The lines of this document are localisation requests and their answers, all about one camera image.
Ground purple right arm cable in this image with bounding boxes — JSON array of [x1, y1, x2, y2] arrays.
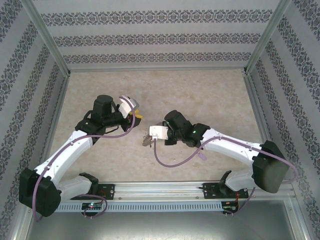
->
[[153, 136, 300, 217]]

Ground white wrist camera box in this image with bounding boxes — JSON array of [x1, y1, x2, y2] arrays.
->
[[117, 96, 140, 119], [148, 121, 171, 141]]

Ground aluminium frame post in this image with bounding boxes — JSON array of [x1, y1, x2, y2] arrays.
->
[[21, 0, 71, 75], [244, 0, 293, 75]]

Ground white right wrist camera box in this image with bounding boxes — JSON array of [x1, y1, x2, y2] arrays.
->
[[148, 121, 171, 141]]

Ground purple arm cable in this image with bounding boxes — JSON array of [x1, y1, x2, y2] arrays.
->
[[31, 95, 138, 222], [153, 136, 300, 217]]

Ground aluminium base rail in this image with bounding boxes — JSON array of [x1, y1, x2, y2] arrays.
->
[[58, 181, 296, 201]]

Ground slotted grey cable duct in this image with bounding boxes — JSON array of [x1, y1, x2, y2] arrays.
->
[[56, 201, 223, 213]]

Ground aluminium frame side rail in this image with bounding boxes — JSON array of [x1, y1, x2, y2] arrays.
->
[[37, 72, 71, 185], [243, 72, 278, 161]]

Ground grey metal sheet panel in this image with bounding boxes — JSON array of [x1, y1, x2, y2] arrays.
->
[[24, 211, 297, 240]]

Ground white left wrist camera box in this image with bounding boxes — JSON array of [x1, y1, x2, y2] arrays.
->
[[117, 96, 140, 119]]

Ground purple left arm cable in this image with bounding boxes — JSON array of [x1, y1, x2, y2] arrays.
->
[[31, 95, 138, 222]]

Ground small circuit board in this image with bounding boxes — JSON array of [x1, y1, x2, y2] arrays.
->
[[81, 202, 104, 211], [223, 201, 240, 212]]

